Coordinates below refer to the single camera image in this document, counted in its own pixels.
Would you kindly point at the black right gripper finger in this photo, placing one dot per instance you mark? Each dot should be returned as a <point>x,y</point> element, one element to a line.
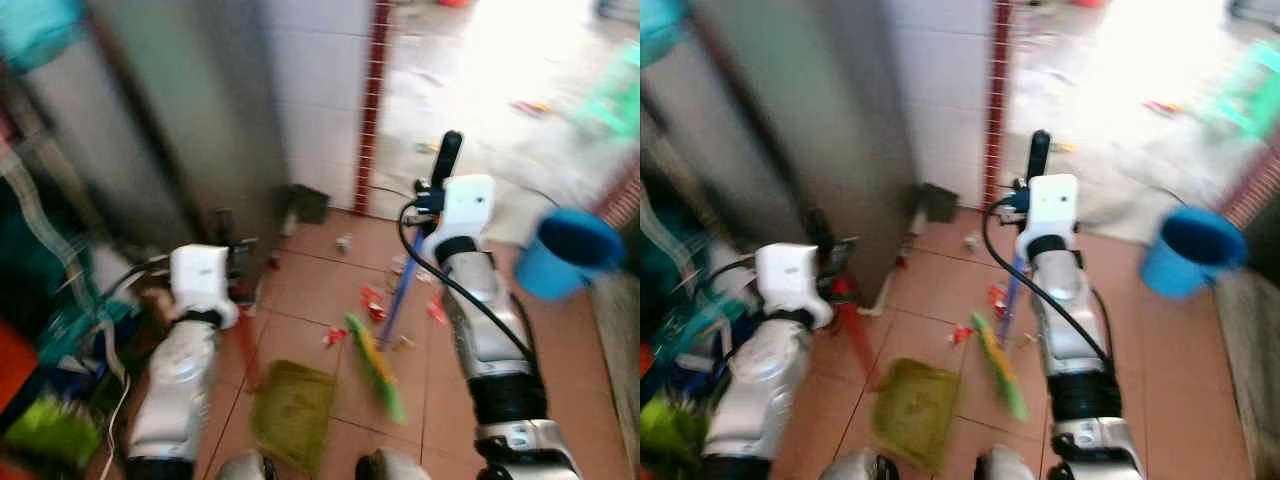
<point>1034,158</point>
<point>454,160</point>
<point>442,160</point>
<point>1044,158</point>

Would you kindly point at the blue broom with green bristles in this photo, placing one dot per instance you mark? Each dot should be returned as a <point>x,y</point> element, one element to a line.
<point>1000,365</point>
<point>375,365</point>

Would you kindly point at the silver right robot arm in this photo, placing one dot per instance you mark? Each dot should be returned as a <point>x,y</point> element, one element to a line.
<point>1065,320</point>
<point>485,320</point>

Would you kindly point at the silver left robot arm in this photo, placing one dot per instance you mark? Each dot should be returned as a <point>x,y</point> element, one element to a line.
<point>180,380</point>
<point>760,385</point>

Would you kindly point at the small white scrap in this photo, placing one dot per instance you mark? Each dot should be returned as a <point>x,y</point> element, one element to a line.
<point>344,243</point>
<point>971,241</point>

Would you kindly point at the dark metal door block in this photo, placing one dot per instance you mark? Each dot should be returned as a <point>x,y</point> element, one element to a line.
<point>940,200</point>
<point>312,203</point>

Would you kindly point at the red paper scrap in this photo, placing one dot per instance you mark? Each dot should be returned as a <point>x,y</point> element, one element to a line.
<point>996,300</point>
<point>438,311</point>
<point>960,335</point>
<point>372,304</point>
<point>334,338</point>

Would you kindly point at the blue plastic bucket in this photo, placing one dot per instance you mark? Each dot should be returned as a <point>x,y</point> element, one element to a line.
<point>560,265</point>
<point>1180,265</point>

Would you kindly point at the grey metal door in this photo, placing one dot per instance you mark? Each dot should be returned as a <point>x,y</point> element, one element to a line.
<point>180,100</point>
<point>810,110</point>

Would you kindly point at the green plastic stool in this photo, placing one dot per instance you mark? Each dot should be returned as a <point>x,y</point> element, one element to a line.
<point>612,100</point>
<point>1250,95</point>

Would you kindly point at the grey left robot foot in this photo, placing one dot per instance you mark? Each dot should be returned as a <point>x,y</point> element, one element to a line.
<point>245,468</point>
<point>862,468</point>

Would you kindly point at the grey robot foot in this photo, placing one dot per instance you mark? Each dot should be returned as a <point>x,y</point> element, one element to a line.
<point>1010,465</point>
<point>245,468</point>
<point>392,466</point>
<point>862,468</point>

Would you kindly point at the lime green cloth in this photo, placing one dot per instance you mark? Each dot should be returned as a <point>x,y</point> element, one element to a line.
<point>45,430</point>
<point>670,430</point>

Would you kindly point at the teal plastic object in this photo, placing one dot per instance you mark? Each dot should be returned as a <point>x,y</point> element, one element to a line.
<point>35,30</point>
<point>660,25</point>

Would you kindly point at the grey right robot foot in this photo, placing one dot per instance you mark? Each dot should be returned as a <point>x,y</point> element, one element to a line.
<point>1010,465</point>
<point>392,466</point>

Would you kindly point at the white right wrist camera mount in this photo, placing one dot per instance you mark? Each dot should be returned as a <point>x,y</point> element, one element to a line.
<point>465,210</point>
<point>1052,205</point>

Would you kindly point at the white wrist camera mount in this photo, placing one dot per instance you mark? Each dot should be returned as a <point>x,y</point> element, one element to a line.
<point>790,280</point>
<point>1052,205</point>
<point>465,210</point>
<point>200,280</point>

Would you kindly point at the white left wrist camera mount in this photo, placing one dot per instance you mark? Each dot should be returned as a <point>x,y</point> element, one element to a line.
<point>790,280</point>
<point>200,280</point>

